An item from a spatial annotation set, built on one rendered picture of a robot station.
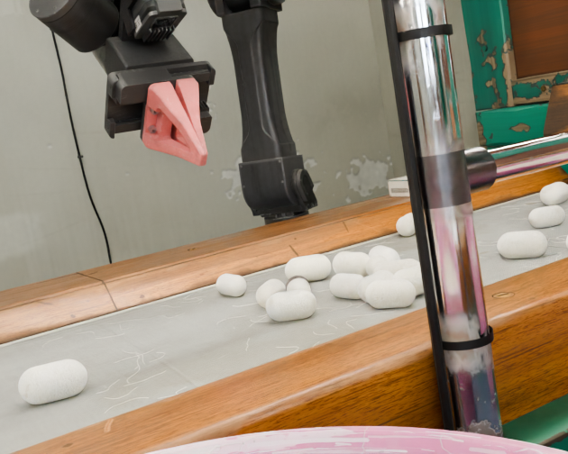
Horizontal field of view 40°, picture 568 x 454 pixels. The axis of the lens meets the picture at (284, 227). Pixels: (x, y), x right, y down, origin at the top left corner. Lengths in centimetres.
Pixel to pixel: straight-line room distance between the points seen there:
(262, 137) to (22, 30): 167
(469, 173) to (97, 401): 24
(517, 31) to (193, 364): 70
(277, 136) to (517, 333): 66
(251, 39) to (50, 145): 162
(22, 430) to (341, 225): 44
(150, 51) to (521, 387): 47
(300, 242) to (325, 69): 220
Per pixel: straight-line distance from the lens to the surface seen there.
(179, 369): 47
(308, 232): 76
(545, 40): 102
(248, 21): 103
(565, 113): 93
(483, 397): 35
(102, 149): 260
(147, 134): 72
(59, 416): 44
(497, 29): 106
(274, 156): 101
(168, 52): 74
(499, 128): 107
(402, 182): 88
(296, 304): 52
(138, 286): 68
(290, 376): 34
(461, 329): 34
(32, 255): 257
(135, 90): 70
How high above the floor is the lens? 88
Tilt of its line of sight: 8 degrees down
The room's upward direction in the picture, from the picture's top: 10 degrees counter-clockwise
